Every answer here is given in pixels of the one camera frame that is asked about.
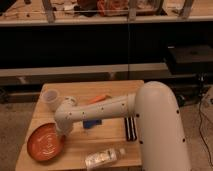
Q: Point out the black striped rectangular object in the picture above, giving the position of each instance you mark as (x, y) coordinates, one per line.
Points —
(130, 129)

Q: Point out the orange clutter on shelf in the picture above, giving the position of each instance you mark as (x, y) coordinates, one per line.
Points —
(103, 7)

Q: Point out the clear plastic bottle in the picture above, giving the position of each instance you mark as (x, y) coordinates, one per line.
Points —
(104, 158)

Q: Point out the translucent plastic cup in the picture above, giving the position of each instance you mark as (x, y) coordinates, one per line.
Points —
(51, 98)

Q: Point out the long wooden shelf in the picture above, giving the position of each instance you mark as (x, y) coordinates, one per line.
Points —
(66, 12)

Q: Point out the orange carrot toy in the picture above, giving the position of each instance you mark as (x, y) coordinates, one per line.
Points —
(99, 98)

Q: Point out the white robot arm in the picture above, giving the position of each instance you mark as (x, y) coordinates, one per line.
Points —
(163, 145)

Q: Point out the blue small object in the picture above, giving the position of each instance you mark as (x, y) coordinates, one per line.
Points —
(91, 123)

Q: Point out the orange ceramic bowl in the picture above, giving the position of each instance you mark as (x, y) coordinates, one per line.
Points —
(44, 144)

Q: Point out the black box on shelf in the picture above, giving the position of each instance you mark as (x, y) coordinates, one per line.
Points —
(190, 59)

